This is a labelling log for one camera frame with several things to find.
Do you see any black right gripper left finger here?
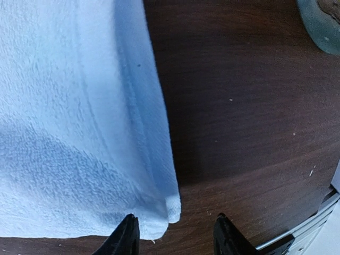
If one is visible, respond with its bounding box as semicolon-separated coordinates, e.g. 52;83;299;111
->
98;214;140;255

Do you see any aluminium front rail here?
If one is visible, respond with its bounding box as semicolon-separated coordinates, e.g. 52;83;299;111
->
256;165;339;255

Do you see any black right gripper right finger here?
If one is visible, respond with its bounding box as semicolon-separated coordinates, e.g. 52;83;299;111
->
213;213;258;255

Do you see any light blue towel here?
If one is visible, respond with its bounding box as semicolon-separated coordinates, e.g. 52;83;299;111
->
1;1;181;240

